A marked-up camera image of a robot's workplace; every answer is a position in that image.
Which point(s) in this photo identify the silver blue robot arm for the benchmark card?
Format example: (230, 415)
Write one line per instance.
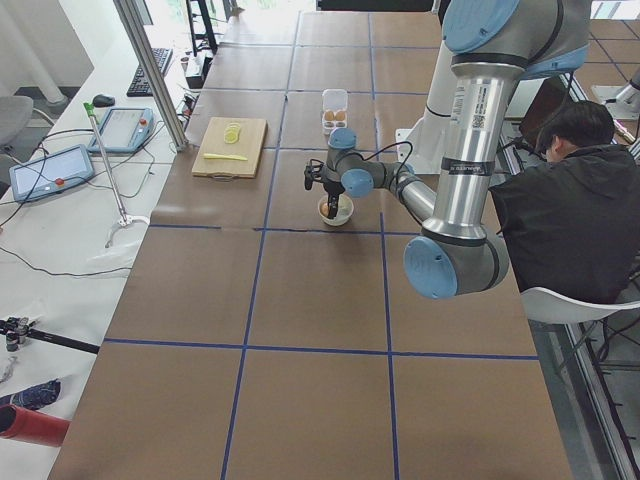
(488, 48)

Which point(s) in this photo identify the person in black jacket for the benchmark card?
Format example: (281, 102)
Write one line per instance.
(571, 224)

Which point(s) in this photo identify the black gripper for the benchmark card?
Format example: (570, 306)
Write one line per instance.
(332, 189)

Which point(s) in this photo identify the white bowl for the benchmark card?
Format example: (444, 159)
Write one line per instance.
(345, 211)

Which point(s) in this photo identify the aluminium frame post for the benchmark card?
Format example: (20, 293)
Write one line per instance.
(133, 25)

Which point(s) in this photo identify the red bottle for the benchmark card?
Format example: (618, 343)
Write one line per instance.
(24, 425)

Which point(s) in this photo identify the clear plastic egg box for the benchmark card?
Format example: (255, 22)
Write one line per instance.
(333, 100)

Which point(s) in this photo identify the reacher grabber stick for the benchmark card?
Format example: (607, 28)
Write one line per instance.
(125, 219)

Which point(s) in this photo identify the yellow plastic knife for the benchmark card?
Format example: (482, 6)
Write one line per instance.
(229, 157)

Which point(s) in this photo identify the black tripod clamp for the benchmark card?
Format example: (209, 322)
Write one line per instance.
(17, 330)

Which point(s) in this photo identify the blue teach pendant near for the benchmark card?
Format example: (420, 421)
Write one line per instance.
(50, 174)

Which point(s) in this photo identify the black computer mouse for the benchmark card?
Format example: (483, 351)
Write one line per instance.
(103, 101)

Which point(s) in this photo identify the white chair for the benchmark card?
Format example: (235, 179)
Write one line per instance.
(544, 307)

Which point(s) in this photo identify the blue teach pendant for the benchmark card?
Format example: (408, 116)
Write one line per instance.
(50, 174)
(124, 130)

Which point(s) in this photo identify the blue teach pendant far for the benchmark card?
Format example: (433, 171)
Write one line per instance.
(124, 130)

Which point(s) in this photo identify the wooden cutting board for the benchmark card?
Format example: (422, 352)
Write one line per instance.
(250, 145)

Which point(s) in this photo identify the yellow lemon slices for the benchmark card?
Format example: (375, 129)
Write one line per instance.
(231, 134)

